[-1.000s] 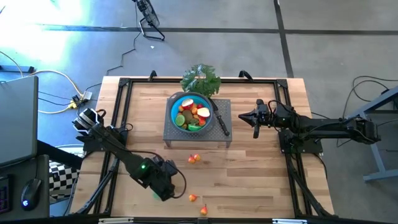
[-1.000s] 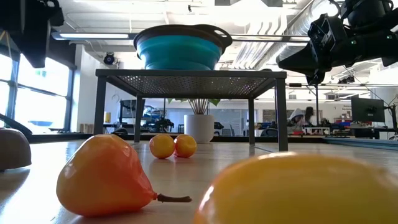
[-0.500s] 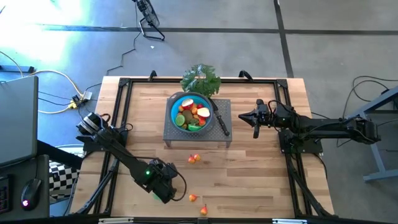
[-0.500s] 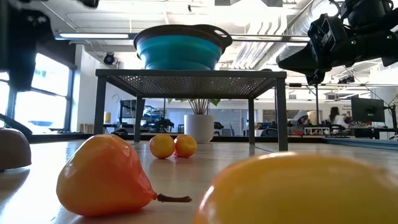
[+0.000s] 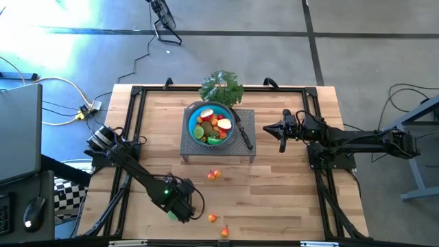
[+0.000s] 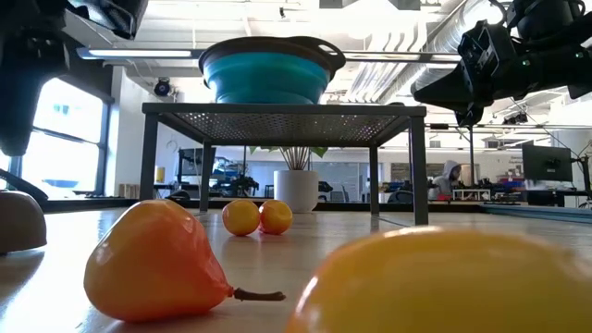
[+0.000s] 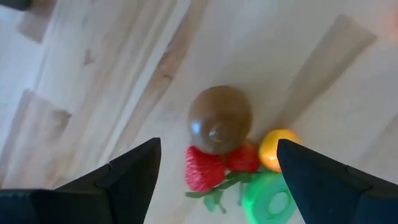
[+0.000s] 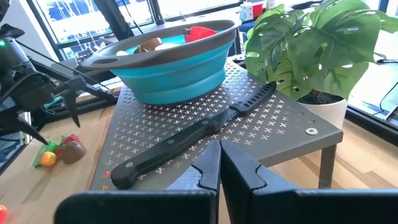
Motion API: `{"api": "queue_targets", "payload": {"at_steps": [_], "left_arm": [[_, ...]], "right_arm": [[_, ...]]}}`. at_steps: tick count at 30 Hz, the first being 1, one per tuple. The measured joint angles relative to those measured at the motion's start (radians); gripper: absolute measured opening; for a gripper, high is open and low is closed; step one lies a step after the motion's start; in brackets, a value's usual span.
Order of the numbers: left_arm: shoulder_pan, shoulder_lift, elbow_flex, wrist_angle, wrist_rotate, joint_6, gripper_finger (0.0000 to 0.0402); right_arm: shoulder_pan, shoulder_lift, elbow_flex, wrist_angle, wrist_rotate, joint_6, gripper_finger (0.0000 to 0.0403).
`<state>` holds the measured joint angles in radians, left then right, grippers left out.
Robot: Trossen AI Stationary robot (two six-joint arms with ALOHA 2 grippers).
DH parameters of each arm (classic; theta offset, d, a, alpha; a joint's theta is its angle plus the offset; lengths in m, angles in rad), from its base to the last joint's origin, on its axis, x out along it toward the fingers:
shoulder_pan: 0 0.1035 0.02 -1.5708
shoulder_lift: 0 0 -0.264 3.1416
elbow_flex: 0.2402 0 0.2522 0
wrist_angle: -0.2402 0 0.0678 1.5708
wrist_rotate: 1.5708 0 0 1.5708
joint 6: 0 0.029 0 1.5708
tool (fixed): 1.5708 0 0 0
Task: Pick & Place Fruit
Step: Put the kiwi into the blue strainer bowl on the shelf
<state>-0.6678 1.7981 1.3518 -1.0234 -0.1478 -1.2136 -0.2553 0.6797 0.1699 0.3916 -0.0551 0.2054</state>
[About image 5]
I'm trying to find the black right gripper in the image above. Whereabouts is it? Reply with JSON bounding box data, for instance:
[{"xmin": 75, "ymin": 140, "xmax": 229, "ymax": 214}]
[{"xmin": 262, "ymin": 108, "xmax": 305, "ymax": 154}]

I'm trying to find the blue collapsible colander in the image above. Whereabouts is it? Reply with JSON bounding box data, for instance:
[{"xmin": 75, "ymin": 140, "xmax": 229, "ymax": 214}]
[{"xmin": 186, "ymin": 101, "xmax": 238, "ymax": 149}]

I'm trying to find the black kitchen knife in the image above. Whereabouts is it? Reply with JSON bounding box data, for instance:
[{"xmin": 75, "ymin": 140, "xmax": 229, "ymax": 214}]
[{"xmin": 230, "ymin": 109, "xmax": 254, "ymax": 151}]

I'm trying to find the grey perforated metal shelf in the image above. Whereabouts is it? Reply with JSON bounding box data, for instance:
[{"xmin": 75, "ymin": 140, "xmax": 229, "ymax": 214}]
[{"xmin": 179, "ymin": 108, "xmax": 257, "ymax": 164}]

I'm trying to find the silver aluminium extrusion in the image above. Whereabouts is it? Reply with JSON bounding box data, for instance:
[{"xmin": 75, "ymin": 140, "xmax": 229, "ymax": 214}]
[
  {"xmin": 300, "ymin": 241, "xmax": 340, "ymax": 247},
  {"xmin": 108, "ymin": 239, "xmax": 149, "ymax": 247}
]

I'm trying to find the green plant in white pot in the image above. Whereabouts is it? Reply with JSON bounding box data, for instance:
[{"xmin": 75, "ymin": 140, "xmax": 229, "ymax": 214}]
[{"xmin": 198, "ymin": 70, "xmax": 245, "ymax": 110}]

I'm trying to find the black white checkered board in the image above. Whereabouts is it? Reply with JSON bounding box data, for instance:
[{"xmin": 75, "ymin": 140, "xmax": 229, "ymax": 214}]
[{"xmin": 54, "ymin": 177, "xmax": 89, "ymax": 221}]

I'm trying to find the grey metal stand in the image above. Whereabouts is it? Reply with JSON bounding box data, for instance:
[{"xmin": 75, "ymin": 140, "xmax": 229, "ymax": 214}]
[{"xmin": 396, "ymin": 95, "xmax": 439, "ymax": 202}]

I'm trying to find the black computer mouse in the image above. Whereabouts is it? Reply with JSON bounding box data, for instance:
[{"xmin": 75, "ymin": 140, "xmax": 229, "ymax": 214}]
[{"xmin": 22, "ymin": 196, "xmax": 47, "ymax": 234}]

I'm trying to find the black floor fan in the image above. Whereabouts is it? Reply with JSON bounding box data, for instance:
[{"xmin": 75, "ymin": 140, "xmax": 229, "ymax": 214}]
[{"xmin": 145, "ymin": 0, "xmax": 183, "ymax": 46}]

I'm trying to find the dark desk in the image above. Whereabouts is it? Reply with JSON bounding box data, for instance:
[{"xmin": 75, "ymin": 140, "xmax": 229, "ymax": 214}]
[{"xmin": 0, "ymin": 169, "xmax": 56, "ymax": 243}]

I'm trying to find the black keyboard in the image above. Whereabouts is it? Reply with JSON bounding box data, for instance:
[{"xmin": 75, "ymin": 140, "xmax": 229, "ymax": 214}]
[{"xmin": 0, "ymin": 191, "xmax": 15, "ymax": 237}]

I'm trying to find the black fan cable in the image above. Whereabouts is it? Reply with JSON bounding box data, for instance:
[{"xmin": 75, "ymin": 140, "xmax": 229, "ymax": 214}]
[{"xmin": 116, "ymin": 3, "xmax": 155, "ymax": 84}]

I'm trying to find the yellow floor cable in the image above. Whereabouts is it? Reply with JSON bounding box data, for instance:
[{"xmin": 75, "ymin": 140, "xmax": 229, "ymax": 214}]
[{"xmin": 0, "ymin": 56, "xmax": 93, "ymax": 126}]

